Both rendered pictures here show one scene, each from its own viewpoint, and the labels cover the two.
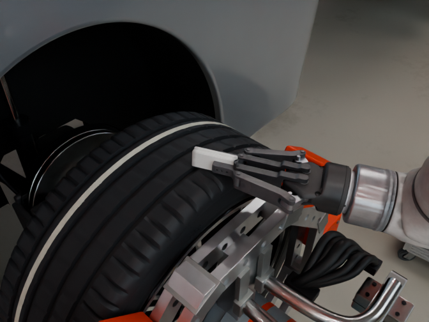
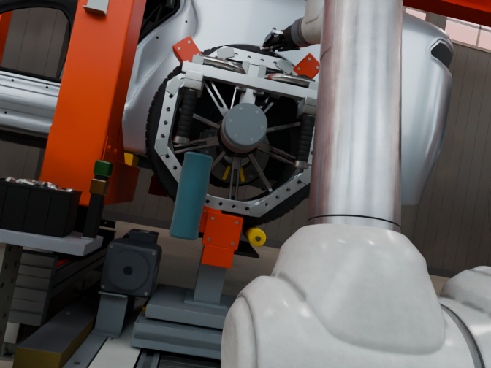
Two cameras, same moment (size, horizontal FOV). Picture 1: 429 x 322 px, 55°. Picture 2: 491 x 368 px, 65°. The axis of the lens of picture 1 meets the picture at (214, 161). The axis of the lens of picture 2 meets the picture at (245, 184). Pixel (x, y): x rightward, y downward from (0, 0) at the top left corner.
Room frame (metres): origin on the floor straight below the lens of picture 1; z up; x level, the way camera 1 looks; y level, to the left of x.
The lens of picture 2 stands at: (-0.54, -0.96, 0.63)
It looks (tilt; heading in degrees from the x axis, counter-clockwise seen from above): 2 degrees up; 42
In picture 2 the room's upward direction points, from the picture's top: 11 degrees clockwise
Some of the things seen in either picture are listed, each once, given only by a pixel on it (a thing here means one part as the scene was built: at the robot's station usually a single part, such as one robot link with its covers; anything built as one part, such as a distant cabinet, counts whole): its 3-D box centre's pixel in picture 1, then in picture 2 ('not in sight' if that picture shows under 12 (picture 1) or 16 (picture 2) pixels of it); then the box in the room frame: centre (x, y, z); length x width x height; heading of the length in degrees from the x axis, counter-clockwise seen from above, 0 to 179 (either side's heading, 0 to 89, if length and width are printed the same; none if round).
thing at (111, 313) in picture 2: not in sight; (135, 276); (0.35, 0.33, 0.26); 0.42 x 0.18 x 0.35; 48
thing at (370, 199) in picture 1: (365, 196); (305, 31); (0.41, -0.22, 1.19); 0.09 x 0.06 x 0.09; 163
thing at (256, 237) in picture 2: not in sight; (253, 234); (0.55, -0.05, 0.51); 0.29 x 0.06 x 0.06; 48
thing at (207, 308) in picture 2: not in sight; (210, 275); (0.51, 0.09, 0.32); 0.40 x 0.30 x 0.28; 138
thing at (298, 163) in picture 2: not in sight; (305, 140); (0.36, -0.33, 0.83); 0.04 x 0.04 x 0.16
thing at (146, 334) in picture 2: not in sight; (207, 326); (0.53, 0.07, 0.13); 0.50 x 0.36 x 0.10; 138
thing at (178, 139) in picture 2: not in sight; (186, 115); (0.11, -0.10, 0.83); 0.04 x 0.04 x 0.16
